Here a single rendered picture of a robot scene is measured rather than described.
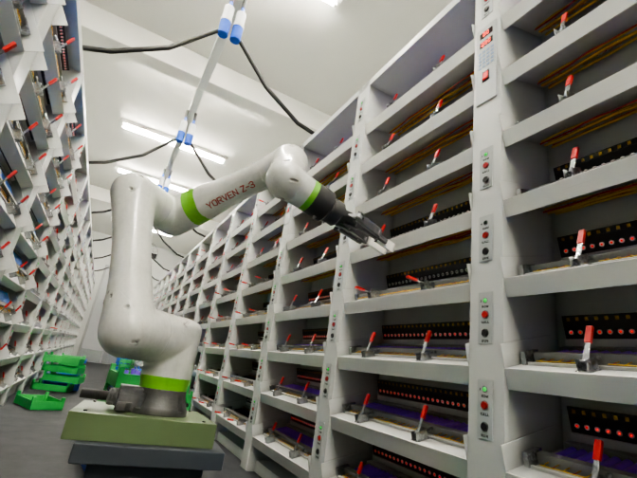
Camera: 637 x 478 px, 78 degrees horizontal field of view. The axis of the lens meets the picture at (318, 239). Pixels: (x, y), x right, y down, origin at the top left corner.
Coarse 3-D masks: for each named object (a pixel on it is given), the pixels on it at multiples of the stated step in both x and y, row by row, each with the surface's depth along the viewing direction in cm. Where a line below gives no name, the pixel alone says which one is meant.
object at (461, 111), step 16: (464, 96) 122; (448, 112) 127; (464, 112) 130; (416, 128) 140; (432, 128) 133; (448, 128) 141; (464, 128) 142; (400, 144) 148; (416, 144) 152; (432, 144) 148; (448, 144) 147; (368, 160) 165; (384, 160) 156; (400, 160) 167; (416, 160) 162
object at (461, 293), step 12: (468, 264) 101; (468, 276) 100; (372, 288) 159; (444, 288) 107; (456, 288) 104; (468, 288) 100; (348, 300) 152; (360, 300) 141; (372, 300) 136; (384, 300) 130; (396, 300) 124; (408, 300) 120; (420, 300) 115; (432, 300) 111; (444, 300) 107; (456, 300) 104; (468, 300) 100; (348, 312) 148; (360, 312) 141
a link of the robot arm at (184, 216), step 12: (192, 192) 122; (180, 204) 121; (192, 204) 120; (168, 216) 120; (180, 216) 122; (192, 216) 122; (204, 216) 123; (156, 228) 124; (168, 228) 123; (180, 228) 124; (192, 228) 127
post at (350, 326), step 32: (384, 96) 187; (352, 160) 178; (384, 256) 166; (352, 288) 155; (384, 288) 162; (352, 320) 152; (320, 384) 149; (352, 384) 145; (320, 416) 143; (352, 448) 140
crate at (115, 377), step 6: (114, 366) 171; (120, 366) 157; (108, 372) 171; (114, 372) 163; (120, 372) 157; (108, 378) 167; (114, 378) 159; (120, 378) 156; (126, 378) 158; (132, 378) 159; (138, 378) 160; (114, 384) 156; (132, 384) 158; (138, 384) 160
